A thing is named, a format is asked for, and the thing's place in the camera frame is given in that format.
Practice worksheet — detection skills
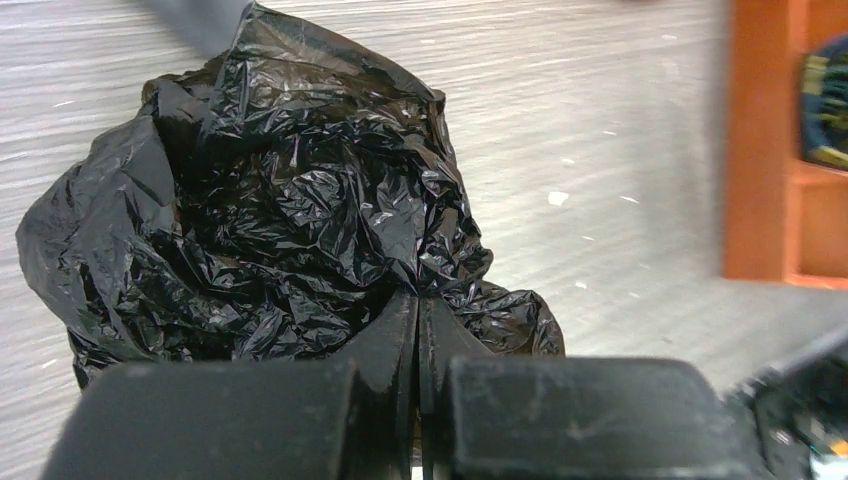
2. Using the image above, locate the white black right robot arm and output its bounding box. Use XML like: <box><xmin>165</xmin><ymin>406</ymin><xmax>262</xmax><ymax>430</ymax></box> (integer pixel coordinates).
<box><xmin>724</xmin><ymin>327</ymin><xmax>847</xmax><ymax>480</ymax></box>

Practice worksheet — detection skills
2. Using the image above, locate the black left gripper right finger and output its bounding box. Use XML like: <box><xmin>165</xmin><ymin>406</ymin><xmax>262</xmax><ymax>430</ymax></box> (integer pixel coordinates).
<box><xmin>418</xmin><ymin>299</ymin><xmax>767</xmax><ymax>479</ymax></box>

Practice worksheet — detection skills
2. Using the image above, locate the orange compartment tray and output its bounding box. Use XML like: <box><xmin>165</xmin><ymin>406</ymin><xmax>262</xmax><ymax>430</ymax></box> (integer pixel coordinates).
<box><xmin>722</xmin><ymin>1</ymin><xmax>847</xmax><ymax>289</ymax></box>

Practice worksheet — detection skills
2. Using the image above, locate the black plastic trash bag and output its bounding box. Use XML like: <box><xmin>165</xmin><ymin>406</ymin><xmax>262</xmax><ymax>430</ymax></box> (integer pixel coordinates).
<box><xmin>16</xmin><ymin>4</ymin><xmax>565</xmax><ymax>385</ymax></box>

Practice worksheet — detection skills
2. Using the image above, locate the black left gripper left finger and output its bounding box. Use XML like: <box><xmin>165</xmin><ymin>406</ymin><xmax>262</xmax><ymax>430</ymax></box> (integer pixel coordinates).
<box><xmin>43</xmin><ymin>293</ymin><xmax>418</xmax><ymax>480</ymax></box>

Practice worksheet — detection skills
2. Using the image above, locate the dark blue patterned rolled item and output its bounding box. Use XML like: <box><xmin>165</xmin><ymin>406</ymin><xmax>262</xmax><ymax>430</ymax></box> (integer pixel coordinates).
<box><xmin>799</xmin><ymin>33</ymin><xmax>847</xmax><ymax>171</ymax></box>

